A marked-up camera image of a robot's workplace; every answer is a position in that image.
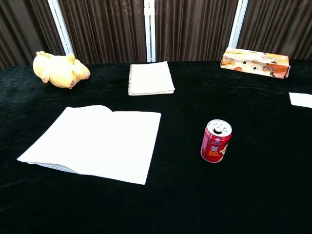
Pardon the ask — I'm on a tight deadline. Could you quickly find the large white book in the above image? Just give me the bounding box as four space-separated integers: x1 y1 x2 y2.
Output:
17 105 162 185

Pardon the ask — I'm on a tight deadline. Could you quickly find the spiral bound notepad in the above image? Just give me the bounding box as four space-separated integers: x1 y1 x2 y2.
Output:
128 60 176 96

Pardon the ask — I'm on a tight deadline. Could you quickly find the yellow plush pig toy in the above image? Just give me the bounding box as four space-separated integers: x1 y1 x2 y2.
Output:
33 51 91 90

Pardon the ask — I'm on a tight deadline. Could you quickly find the red soda can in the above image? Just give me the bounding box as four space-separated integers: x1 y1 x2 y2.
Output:
200 119 233 163

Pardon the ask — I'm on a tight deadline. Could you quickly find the white paper sheet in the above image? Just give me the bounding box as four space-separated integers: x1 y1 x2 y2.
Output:
289 92 312 109

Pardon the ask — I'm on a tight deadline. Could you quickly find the brown pleated curtain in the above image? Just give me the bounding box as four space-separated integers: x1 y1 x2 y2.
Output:
0 0 312 70

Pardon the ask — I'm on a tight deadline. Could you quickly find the white frame post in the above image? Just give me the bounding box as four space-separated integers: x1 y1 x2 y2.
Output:
228 0 249 49
144 0 156 62
47 0 75 56

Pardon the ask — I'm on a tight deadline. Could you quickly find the black velvet tablecloth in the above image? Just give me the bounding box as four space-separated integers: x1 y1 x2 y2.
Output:
0 59 312 234

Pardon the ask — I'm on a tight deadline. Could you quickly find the orange snack box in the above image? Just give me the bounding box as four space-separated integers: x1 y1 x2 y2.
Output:
220 47 291 79

